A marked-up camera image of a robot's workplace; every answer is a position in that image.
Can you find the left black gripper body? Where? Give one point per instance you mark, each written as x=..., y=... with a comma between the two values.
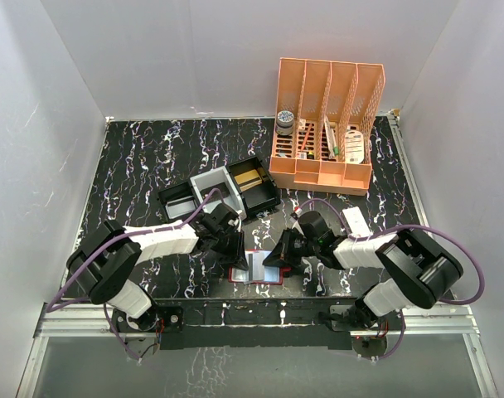
x=228, y=242

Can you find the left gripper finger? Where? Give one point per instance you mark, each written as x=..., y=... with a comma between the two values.
x=237, y=262
x=240, y=245

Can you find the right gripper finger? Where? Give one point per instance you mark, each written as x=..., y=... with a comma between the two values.
x=294, y=246
x=276, y=257

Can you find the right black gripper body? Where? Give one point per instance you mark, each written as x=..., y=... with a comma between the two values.
x=292, y=245

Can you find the red leather card holder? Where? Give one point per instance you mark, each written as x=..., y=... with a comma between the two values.
x=275, y=276

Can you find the white striped credit card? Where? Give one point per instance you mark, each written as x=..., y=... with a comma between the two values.
x=180, y=207

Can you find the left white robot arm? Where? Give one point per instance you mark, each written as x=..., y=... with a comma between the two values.
x=105, y=260

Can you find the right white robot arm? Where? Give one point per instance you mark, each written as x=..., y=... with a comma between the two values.
x=420, y=270

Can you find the white small box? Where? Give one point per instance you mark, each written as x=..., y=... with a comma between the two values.
x=355, y=223

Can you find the grey plastic tray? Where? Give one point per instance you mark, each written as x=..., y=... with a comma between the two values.
x=227, y=191

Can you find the black open tray box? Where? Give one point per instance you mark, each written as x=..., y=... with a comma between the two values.
x=257, y=189

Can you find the orange plastic file organizer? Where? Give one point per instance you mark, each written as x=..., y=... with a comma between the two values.
x=327, y=98

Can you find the white label packet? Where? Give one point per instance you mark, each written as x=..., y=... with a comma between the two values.
x=354, y=146

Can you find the small round jar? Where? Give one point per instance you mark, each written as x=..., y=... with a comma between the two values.
x=284, y=123

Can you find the black front mounting rail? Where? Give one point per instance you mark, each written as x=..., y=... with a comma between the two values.
x=257, y=322

